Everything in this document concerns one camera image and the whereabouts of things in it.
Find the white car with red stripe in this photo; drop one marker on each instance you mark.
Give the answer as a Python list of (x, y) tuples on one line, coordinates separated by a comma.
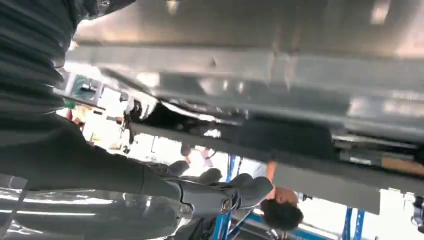
[(265, 66)]

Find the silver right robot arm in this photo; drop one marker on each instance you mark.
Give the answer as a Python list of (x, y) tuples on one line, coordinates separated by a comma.
[(30, 56)]

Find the person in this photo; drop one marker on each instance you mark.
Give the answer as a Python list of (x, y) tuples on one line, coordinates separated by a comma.
[(281, 212)]

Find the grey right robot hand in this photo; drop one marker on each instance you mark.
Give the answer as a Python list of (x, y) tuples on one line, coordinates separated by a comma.
[(82, 172)]

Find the blue metal shelf rack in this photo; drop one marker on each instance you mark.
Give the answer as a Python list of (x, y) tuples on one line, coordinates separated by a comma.
[(220, 225)]

